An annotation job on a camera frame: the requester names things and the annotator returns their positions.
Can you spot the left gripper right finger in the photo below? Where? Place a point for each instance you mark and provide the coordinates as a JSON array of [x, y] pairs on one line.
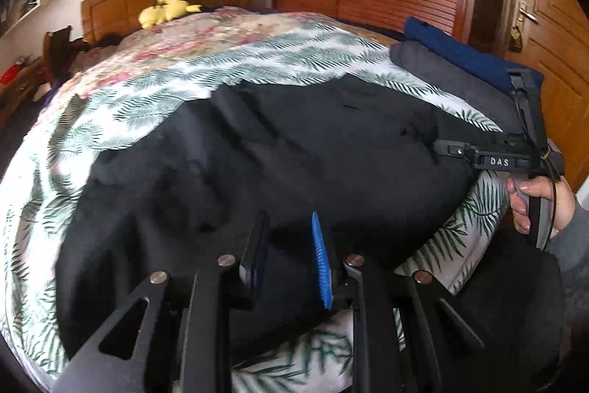
[[408, 331]]

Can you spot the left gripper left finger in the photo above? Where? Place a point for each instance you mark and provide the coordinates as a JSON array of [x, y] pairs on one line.
[[161, 341]]

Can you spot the black double-breasted coat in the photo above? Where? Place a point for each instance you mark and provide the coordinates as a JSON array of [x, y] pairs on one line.
[[357, 155]]

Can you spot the person's right hand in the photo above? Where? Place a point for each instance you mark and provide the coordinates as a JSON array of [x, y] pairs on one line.
[[560, 194]]

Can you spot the folded grey garment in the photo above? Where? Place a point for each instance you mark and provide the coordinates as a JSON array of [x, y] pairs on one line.
[[428, 66]]

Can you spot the folded navy blue garment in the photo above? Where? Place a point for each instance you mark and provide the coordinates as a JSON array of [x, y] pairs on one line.
[[490, 69]]

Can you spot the wooden door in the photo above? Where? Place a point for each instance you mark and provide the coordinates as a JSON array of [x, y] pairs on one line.
[[557, 47]]

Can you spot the palm leaf print sheet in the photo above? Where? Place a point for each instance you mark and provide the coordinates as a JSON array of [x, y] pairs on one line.
[[46, 176]]

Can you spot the floral quilt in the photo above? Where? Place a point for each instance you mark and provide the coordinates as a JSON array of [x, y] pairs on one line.
[[115, 58]]

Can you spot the long wooden desk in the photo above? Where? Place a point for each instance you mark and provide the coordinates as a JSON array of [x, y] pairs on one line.
[[23, 87]]

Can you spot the wooden chair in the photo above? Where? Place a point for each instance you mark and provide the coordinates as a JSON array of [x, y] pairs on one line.
[[56, 53]]

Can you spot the yellow plush toy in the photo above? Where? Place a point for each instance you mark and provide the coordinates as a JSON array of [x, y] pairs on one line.
[[165, 11]]

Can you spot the red bowl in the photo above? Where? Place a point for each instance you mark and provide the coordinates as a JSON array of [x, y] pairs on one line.
[[10, 74]]

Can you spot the brass door handle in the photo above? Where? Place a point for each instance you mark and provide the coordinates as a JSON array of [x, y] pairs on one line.
[[515, 43]]

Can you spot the white wall shelf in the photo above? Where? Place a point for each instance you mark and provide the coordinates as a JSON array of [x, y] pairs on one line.
[[17, 11]]

